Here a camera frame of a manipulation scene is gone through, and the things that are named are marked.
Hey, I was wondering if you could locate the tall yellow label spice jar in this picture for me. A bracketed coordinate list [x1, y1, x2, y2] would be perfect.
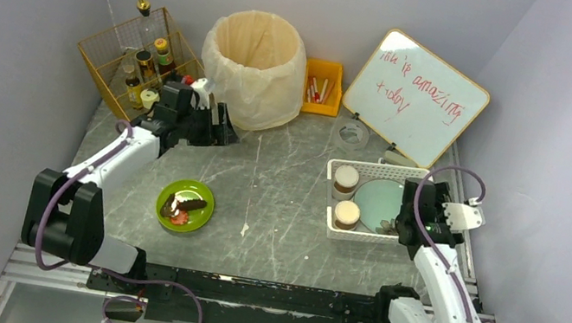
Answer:
[134, 50, 157, 83]

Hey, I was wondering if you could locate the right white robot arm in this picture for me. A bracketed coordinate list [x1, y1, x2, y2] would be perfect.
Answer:
[376, 178, 485, 323]

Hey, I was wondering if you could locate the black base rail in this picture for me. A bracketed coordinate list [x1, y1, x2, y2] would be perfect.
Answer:
[87, 257, 390, 323]

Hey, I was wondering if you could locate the red marker pen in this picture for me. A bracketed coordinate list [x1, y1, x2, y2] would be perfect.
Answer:
[311, 76, 321, 104]

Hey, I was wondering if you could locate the yellow wire basket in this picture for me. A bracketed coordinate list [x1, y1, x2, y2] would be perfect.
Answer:
[77, 7, 205, 120]

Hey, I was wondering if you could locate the green plate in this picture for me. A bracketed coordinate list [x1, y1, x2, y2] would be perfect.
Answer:
[155, 179, 215, 233]

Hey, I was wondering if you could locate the yellow plastic bin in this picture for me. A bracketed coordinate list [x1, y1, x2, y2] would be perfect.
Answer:
[301, 57, 344, 117]

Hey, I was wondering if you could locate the dark sea cucumber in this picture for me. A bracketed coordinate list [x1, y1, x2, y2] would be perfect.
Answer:
[177, 198, 208, 212]

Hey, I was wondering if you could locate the trash bin with bag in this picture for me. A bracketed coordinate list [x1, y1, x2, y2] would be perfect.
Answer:
[201, 10, 306, 131]

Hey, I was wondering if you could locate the steel lined mug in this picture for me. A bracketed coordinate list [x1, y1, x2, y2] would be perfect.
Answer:
[333, 200, 361, 231]

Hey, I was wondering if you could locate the light blue flower plate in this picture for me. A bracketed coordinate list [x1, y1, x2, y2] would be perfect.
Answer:
[353, 178, 404, 235]

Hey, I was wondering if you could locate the white plastic basket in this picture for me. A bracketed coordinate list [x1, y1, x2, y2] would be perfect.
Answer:
[325, 159, 428, 246]

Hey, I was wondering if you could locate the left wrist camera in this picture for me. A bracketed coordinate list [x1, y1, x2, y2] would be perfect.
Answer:
[182, 75, 214, 110]

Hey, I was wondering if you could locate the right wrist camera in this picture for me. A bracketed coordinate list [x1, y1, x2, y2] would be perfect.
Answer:
[442, 197, 485, 233]

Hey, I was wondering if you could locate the small yellow label bottle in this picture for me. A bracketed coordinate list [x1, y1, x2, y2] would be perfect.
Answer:
[125, 74, 144, 110]

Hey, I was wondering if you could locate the white mug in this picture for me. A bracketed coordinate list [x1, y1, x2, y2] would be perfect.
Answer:
[331, 165, 360, 201]

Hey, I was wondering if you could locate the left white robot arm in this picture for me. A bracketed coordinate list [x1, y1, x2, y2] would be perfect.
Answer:
[21, 78, 239, 282]

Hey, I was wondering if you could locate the clear oil dispenser bottle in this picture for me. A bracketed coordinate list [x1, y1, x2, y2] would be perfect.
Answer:
[136, 0, 159, 56]

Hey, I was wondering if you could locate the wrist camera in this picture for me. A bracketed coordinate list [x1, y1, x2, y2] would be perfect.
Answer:
[182, 75, 214, 110]
[442, 197, 485, 233]

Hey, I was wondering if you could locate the whiteboard with red writing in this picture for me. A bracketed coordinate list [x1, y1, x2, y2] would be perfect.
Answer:
[343, 29, 491, 168]

